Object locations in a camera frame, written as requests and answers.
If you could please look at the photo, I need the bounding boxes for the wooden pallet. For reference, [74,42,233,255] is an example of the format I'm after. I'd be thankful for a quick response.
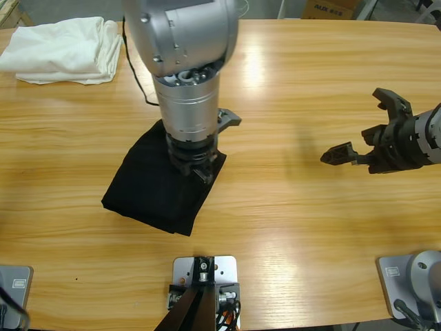
[0,0,35,30]

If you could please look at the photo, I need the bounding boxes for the AUX cardboard box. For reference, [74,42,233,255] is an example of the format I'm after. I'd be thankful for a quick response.
[301,0,356,20]

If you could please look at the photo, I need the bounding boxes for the black Unitree polo shirt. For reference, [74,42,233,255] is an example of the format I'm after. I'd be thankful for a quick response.
[101,119,227,237]

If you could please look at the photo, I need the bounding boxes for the silver connector plug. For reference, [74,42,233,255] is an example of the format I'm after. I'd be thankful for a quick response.
[167,290,184,310]
[218,291,238,306]

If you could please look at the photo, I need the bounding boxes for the black base cable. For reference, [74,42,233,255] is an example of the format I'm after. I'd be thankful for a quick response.
[393,299,428,331]

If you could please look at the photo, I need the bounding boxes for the white cloth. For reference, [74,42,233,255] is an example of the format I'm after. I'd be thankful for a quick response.
[0,16,124,86]

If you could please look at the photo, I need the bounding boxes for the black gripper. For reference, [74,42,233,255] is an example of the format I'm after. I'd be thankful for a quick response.
[320,116,435,175]
[165,133,222,186]

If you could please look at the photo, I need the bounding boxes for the white mount block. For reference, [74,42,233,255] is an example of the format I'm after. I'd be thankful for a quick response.
[172,254,241,331]

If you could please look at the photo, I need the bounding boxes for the black cable at mount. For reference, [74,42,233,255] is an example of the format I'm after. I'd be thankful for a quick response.
[215,299,243,331]

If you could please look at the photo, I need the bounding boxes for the grey metal leg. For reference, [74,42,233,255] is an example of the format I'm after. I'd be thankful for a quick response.
[354,0,376,21]

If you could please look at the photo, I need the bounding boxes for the dark camera post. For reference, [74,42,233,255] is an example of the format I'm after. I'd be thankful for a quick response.
[153,254,217,331]

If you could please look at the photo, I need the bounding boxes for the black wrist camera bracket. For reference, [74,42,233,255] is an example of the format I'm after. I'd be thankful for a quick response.
[216,107,243,134]
[371,87,415,122]

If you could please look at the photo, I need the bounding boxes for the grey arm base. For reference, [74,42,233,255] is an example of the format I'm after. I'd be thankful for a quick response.
[0,264,34,330]
[376,250,441,321]

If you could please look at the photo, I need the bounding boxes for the orange cable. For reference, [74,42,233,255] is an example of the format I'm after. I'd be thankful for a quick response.
[216,308,242,331]

